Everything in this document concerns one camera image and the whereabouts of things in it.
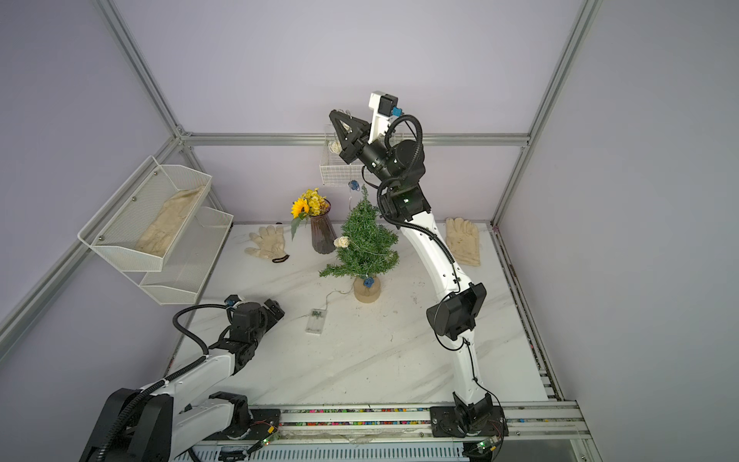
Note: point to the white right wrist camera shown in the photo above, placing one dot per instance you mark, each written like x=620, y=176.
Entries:
x=385, y=111

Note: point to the cream glove on table left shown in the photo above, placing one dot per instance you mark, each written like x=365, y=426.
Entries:
x=269, y=244

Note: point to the dark glass vase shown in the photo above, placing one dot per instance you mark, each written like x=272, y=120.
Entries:
x=322, y=231

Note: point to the cream glove on table right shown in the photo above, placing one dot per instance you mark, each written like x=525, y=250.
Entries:
x=462, y=238

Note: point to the clear battery box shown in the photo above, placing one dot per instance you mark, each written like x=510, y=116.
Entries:
x=316, y=321

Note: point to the rattan ball string lights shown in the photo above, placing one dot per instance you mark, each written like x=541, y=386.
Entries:
x=357, y=251

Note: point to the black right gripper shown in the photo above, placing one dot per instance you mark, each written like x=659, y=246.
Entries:
x=357, y=148

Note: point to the small green christmas tree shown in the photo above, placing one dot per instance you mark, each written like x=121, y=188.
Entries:
x=387, y=243

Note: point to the yellow sunflower bouquet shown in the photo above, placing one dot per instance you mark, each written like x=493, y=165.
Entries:
x=304, y=207

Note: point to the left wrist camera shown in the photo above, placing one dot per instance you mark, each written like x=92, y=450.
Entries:
x=232, y=301

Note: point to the white wire wall basket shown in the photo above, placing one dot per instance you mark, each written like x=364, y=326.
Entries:
x=335, y=172

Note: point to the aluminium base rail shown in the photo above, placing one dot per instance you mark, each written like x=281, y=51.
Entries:
x=405, y=431

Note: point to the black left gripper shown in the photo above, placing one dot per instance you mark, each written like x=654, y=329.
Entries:
x=270, y=320

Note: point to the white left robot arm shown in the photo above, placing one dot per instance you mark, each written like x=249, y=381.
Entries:
x=190, y=387

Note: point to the cream glove on table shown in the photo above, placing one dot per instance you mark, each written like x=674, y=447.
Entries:
x=269, y=244
x=462, y=238

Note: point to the white two-tier mesh shelf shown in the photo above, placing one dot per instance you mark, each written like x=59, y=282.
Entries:
x=180, y=276

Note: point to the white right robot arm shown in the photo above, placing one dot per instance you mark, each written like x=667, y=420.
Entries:
x=391, y=148

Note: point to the cream glove in shelf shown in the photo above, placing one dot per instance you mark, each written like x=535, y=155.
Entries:
x=160, y=235

